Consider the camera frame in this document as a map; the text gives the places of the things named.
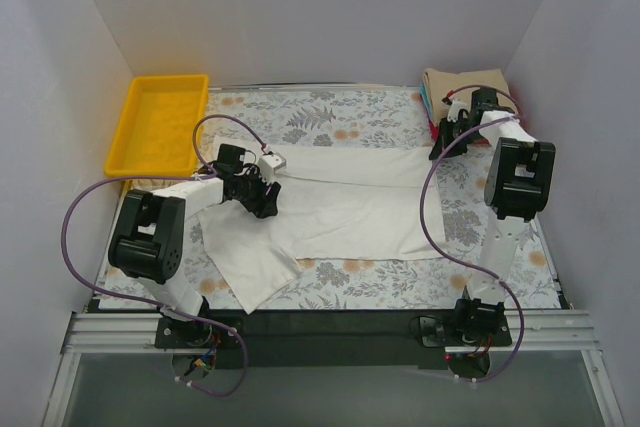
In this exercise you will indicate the beige folded t shirt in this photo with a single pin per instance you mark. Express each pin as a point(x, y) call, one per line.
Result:
point(440, 83)

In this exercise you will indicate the floral patterned table mat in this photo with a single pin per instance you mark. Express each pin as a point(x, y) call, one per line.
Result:
point(364, 118)

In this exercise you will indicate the pink folded t shirt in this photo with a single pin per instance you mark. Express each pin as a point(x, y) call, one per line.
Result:
point(434, 130)

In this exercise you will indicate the teal folded t shirt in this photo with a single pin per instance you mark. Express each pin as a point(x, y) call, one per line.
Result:
point(427, 102)

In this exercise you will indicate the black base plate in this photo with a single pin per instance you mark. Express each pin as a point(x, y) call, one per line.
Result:
point(333, 338)

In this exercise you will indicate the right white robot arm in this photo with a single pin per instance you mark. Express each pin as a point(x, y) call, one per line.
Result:
point(516, 190)

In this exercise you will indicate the white t shirt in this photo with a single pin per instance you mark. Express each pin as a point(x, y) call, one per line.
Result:
point(334, 203)

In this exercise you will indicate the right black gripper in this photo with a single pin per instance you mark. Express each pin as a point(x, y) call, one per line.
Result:
point(451, 136)

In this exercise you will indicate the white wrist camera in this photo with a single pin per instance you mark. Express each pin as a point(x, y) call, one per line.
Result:
point(269, 165)
point(457, 108)

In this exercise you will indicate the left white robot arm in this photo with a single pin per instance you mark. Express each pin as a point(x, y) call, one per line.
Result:
point(147, 242)

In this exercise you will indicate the yellow plastic bin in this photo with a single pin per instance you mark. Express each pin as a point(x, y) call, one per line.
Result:
point(156, 126)

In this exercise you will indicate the aluminium frame rail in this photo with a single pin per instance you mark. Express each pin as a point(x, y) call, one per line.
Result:
point(133, 332)

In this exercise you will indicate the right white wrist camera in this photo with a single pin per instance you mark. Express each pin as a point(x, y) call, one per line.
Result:
point(457, 108)

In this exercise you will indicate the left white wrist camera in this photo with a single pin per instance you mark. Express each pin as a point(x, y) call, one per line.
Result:
point(269, 165)

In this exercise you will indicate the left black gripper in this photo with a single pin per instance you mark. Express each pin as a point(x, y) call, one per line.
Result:
point(263, 198)

